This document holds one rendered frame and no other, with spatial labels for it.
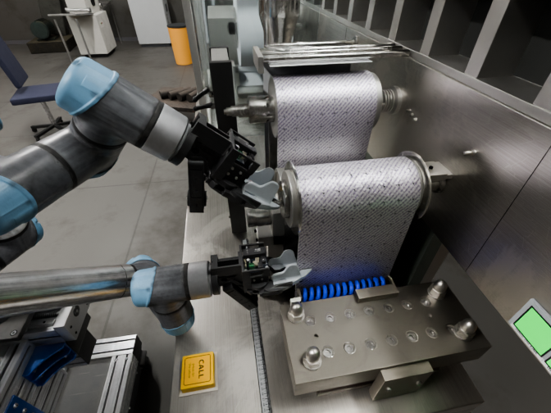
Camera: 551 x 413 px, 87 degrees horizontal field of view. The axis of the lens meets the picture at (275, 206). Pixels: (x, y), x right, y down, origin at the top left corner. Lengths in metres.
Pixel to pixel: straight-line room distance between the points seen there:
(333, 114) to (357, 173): 0.20
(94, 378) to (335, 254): 1.31
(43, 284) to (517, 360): 2.09
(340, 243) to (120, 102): 0.46
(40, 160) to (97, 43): 7.35
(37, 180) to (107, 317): 1.68
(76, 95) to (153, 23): 7.85
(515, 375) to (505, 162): 1.62
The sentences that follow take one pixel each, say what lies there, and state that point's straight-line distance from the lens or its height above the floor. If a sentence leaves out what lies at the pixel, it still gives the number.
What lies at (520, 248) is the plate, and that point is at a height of 1.27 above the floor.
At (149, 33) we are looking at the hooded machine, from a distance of 8.33.
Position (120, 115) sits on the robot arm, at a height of 1.46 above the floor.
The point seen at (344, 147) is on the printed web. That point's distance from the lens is 0.78.
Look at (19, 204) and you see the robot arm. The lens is 0.46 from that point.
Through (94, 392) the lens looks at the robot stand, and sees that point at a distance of 1.66.
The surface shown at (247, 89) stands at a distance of 1.50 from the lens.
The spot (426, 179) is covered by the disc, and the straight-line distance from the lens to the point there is 0.62.
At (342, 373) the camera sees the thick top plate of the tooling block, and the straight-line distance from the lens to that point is 0.64.
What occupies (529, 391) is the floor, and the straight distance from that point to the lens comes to 2.10.
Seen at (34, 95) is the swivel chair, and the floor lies 0.49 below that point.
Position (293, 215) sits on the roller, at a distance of 0.54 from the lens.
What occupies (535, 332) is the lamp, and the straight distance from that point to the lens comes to 0.63.
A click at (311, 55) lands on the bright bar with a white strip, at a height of 1.45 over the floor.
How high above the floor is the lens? 1.62
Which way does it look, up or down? 40 degrees down
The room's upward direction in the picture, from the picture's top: straight up
